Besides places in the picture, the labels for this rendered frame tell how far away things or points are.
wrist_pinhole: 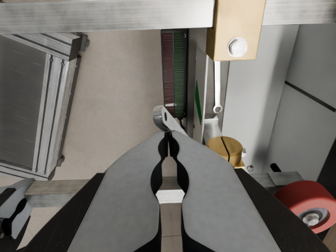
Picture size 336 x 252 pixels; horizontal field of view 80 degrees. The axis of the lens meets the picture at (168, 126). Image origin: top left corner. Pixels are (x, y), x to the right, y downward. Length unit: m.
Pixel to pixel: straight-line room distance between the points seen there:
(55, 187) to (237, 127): 0.43
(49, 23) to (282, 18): 0.25
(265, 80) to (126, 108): 0.85
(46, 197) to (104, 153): 1.05
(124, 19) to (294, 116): 0.41
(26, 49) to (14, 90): 0.20
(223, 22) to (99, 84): 1.00
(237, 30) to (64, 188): 0.33
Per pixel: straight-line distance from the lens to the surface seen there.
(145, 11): 0.25
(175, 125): 0.15
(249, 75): 0.52
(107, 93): 1.20
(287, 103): 0.55
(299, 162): 0.52
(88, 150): 1.43
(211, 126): 0.40
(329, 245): 0.48
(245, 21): 0.25
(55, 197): 0.37
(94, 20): 0.26
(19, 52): 1.06
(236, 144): 0.30
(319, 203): 0.34
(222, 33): 0.25
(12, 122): 1.23
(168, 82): 0.40
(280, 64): 0.54
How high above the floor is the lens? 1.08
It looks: 61 degrees down
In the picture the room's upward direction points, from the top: 178 degrees clockwise
